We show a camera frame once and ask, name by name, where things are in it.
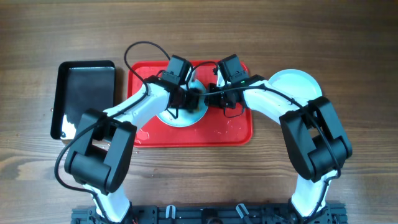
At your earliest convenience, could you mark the green and yellow sponge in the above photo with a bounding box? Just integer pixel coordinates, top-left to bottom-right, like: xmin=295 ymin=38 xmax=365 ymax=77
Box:
xmin=187 ymin=103 xmax=200 ymax=113

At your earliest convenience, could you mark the light blue plate top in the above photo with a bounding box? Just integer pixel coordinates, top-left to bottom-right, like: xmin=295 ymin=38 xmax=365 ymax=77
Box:
xmin=156 ymin=72 xmax=208 ymax=128

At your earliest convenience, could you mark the light blue plate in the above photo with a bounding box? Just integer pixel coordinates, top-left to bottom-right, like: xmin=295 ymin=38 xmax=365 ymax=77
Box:
xmin=156 ymin=72 xmax=208 ymax=128
xmin=268 ymin=69 xmax=323 ymax=100

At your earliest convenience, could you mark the light blue plate bottom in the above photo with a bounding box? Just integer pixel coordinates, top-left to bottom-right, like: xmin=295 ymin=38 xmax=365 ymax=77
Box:
xmin=268 ymin=69 xmax=323 ymax=100

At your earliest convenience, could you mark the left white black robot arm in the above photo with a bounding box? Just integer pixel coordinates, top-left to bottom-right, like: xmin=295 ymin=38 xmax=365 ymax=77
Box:
xmin=59 ymin=55 xmax=198 ymax=223

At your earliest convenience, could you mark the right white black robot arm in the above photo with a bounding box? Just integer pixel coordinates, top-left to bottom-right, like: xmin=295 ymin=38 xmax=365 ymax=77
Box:
xmin=205 ymin=55 xmax=353 ymax=223

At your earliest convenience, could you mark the red plastic serving tray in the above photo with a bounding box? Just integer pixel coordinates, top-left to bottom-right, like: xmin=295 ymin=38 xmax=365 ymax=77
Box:
xmin=127 ymin=60 xmax=253 ymax=147

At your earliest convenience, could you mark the black rectangular water tray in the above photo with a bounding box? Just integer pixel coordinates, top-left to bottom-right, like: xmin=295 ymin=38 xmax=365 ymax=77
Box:
xmin=50 ymin=60 xmax=116 ymax=140

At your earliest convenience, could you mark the left black cable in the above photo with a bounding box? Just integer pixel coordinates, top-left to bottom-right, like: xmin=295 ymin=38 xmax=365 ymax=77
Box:
xmin=53 ymin=41 xmax=206 ymax=222

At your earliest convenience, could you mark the black cable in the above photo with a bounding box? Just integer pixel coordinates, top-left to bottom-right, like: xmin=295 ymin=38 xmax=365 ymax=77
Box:
xmin=186 ymin=60 xmax=341 ymax=222
xmin=53 ymin=41 xmax=206 ymax=222

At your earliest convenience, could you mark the right black cable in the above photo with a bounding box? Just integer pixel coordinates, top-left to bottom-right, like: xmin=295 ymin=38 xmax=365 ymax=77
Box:
xmin=186 ymin=60 xmax=341 ymax=222

